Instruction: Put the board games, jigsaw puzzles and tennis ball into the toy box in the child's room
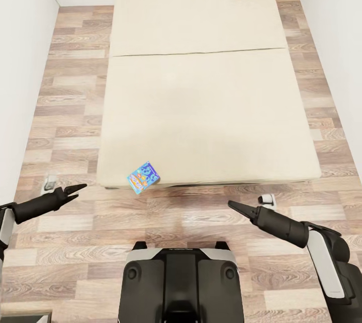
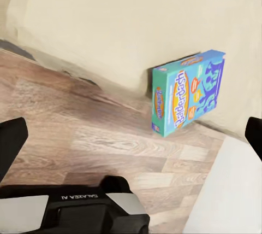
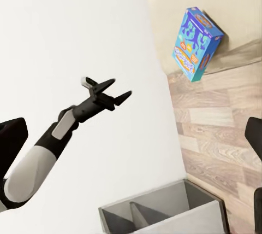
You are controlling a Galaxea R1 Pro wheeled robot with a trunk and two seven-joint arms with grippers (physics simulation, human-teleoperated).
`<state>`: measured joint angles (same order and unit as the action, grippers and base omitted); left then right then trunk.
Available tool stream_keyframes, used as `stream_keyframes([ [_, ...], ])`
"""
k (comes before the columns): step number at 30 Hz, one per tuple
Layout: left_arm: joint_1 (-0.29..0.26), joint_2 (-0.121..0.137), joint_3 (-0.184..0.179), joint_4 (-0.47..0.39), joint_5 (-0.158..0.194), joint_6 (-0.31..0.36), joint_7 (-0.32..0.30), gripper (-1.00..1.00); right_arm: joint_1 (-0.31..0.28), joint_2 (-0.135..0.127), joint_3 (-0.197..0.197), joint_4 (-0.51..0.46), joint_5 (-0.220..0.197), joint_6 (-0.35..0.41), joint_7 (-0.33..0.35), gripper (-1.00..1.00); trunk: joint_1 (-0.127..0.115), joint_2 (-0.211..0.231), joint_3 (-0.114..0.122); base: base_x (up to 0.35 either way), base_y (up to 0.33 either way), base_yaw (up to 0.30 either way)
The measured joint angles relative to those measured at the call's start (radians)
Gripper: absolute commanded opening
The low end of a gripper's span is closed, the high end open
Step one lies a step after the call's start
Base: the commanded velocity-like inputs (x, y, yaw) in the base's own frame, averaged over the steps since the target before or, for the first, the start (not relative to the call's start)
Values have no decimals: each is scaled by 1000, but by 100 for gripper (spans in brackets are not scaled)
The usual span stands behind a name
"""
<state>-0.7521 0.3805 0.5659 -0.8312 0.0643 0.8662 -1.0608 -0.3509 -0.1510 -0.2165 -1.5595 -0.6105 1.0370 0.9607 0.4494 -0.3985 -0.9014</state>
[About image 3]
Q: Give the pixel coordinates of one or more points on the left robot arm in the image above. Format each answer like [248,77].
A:
[28,175]

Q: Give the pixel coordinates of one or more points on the board game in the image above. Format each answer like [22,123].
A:
[196,43]

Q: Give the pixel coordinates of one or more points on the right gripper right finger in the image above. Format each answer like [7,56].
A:
[253,134]

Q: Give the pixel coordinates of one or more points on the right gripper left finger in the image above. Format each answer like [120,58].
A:
[13,134]

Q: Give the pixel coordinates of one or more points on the bed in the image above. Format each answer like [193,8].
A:
[239,20]

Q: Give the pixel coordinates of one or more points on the desk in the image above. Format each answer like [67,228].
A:
[178,208]

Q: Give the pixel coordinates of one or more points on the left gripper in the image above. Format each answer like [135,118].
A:
[98,101]

